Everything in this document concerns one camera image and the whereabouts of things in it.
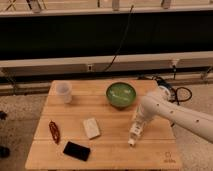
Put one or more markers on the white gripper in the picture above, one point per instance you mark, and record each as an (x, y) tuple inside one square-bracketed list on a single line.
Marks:
[(142, 116)]

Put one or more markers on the clear plastic bottle white label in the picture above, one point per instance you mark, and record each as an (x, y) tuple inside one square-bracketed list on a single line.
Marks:
[(135, 132)]

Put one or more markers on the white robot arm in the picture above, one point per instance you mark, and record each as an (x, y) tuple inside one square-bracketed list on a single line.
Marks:
[(155, 103)]

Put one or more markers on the green ceramic bowl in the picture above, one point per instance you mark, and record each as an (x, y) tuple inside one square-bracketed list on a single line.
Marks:
[(120, 94)]

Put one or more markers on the white rectangular box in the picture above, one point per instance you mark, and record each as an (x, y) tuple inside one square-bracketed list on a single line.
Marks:
[(91, 128)]

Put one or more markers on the wooden folding table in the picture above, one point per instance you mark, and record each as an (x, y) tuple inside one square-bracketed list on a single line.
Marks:
[(155, 150)]

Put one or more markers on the black rectangular pouch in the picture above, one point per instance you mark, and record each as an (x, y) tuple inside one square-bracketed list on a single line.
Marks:
[(77, 151)]

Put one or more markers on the clear plastic cup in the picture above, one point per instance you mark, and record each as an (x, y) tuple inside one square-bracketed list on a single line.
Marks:
[(64, 91)]

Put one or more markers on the red brown hair clip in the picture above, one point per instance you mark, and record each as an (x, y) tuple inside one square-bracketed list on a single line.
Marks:
[(54, 132)]

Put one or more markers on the wall power outlet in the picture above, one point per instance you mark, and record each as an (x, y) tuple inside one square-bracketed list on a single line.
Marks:
[(90, 68)]

